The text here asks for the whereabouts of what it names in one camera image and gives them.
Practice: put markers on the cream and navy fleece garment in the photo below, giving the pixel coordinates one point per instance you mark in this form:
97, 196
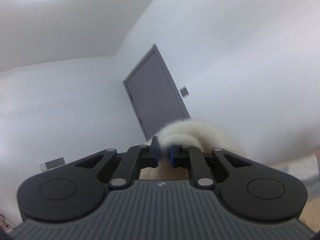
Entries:
186, 133

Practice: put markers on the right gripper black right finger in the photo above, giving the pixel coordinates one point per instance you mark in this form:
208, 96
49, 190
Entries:
206, 170

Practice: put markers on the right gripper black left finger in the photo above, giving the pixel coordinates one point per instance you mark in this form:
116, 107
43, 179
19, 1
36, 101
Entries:
119, 170

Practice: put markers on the grey wall switch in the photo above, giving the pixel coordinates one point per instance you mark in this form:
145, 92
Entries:
184, 92

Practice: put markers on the grey bedroom door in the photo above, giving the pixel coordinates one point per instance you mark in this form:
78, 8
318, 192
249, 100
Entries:
153, 94

